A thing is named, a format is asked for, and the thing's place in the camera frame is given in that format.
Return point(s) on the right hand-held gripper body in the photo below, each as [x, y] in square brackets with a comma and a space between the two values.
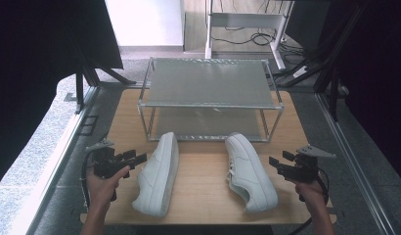
[302, 169]

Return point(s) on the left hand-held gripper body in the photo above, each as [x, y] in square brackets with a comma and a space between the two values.
[105, 163]

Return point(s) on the white sneaker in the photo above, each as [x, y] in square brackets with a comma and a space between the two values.
[157, 176]
[250, 173]

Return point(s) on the metal two-tier shoe rack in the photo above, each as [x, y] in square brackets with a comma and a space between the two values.
[210, 83]

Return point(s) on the person's right hand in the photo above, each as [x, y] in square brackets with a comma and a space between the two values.
[311, 194]

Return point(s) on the person's left hand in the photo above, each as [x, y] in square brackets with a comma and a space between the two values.
[102, 191]

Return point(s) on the black metal stand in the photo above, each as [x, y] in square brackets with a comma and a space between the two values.
[87, 81]
[329, 75]

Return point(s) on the white power strip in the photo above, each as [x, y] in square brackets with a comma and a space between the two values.
[300, 71]

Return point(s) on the black curtain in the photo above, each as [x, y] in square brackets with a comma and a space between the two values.
[378, 81]
[32, 65]

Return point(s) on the aluminium frame rail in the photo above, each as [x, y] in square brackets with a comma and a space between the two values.
[63, 156]
[351, 156]

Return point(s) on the white desk frame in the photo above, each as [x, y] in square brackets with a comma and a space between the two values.
[244, 20]

